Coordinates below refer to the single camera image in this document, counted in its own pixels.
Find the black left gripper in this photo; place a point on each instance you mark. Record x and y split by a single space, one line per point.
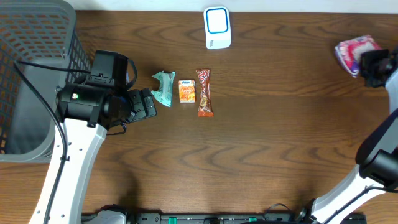
137 104

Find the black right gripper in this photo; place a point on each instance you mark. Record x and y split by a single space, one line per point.
372 66

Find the teal wet wipes pack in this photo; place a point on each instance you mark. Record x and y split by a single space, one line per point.
164 94

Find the red purple noodle packet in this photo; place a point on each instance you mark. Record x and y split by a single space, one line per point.
349 52

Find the orange tissue box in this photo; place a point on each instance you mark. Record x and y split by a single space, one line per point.
187 91

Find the orange brown snack bar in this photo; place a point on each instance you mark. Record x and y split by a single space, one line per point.
205 107

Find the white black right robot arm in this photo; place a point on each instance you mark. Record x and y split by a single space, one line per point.
375 172

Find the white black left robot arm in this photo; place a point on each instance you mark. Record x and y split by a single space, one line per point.
86 114

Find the white barcode scanner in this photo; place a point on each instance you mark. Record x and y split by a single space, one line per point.
217 27

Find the grey plastic basket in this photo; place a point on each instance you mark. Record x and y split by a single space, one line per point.
41 32

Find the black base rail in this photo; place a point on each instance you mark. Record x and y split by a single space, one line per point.
109 216

